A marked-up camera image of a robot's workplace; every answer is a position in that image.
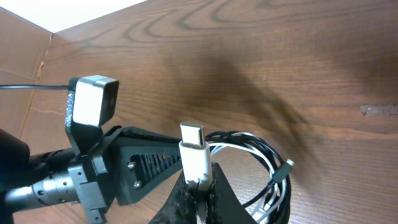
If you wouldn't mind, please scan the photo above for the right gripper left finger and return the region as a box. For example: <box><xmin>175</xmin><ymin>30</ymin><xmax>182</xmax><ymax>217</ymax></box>
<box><xmin>149</xmin><ymin>171</ymin><xmax>197</xmax><ymax>224</ymax></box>

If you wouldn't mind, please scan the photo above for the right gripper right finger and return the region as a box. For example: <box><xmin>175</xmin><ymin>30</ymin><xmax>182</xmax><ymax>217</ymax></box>
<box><xmin>206</xmin><ymin>162</ymin><xmax>256</xmax><ymax>224</ymax></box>

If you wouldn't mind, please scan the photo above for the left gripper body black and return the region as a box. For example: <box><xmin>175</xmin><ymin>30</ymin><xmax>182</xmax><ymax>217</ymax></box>
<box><xmin>68</xmin><ymin>126</ymin><xmax>122</xmax><ymax>223</ymax></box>

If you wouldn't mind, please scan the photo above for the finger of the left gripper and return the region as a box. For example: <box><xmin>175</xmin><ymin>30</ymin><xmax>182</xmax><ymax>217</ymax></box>
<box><xmin>116</xmin><ymin>127</ymin><xmax>182</xmax><ymax>205</ymax></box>

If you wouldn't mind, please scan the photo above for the white USB cable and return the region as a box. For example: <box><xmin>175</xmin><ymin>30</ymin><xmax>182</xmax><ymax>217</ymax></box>
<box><xmin>178</xmin><ymin>122</ymin><xmax>289</xmax><ymax>224</ymax></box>

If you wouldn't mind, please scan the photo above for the black USB cable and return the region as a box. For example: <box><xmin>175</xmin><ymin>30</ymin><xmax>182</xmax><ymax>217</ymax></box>
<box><xmin>205</xmin><ymin>130</ymin><xmax>295</xmax><ymax>224</ymax></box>

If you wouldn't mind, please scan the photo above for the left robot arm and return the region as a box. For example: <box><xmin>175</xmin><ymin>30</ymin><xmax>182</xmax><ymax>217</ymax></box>
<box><xmin>1</xmin><ymin>126</ymin><xmax>182</xmax><ymax>223</ymax></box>

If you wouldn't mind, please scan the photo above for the left camera black cable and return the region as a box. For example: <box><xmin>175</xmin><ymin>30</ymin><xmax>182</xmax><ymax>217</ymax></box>
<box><xmin>0</xmin><ymin>84</ymin><xmax>70</xmax><ymax>91</ymax></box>

